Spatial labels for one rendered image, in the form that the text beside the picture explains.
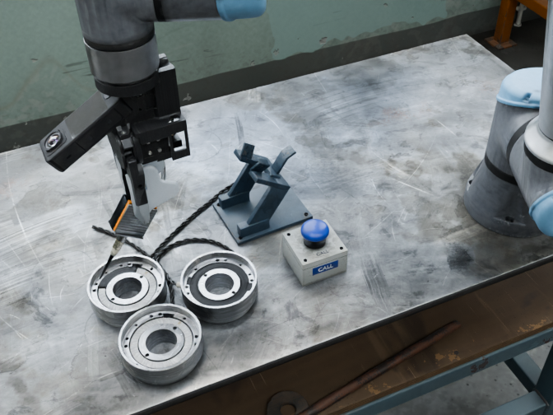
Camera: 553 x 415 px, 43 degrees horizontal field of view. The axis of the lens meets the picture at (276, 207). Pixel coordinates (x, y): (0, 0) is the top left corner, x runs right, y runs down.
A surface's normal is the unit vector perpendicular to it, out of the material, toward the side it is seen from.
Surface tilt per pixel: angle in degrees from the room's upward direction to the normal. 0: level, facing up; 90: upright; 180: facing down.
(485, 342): 0
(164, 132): 90
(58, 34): 90
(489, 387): 0
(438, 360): 0
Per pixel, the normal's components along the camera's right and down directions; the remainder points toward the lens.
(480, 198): -0.87, 0.07
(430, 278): -0.02, -0.73
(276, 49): 0.40, 0.61
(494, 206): -0.65, 0.26
